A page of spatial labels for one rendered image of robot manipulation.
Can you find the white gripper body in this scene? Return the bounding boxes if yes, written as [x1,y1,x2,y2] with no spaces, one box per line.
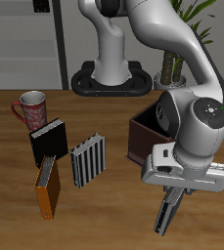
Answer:
[141,161,224,193]

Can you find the dark brown desk caddy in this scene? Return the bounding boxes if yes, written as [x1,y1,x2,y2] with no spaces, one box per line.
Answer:
[125,80,224,169]

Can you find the orange book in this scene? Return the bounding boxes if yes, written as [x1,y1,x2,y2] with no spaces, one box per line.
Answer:
[33,154,62,221]

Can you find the black book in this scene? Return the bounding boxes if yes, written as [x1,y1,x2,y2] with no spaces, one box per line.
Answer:
[28,117,69,170]

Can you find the green pot plant white pot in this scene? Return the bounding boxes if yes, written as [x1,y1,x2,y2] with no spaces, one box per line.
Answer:
[154,0,219,91]

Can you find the red patterned mug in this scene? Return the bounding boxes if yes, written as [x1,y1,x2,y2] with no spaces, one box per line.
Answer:
[11,90,48,133]

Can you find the white shelf unit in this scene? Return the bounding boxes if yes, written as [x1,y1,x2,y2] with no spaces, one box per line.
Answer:
[0,0,69,91]

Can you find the black binders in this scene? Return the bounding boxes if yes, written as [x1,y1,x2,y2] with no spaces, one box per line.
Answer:
[32,0,51,14]

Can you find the flat black base plate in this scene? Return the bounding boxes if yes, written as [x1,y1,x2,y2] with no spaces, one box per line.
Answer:
[70,60,154,98]

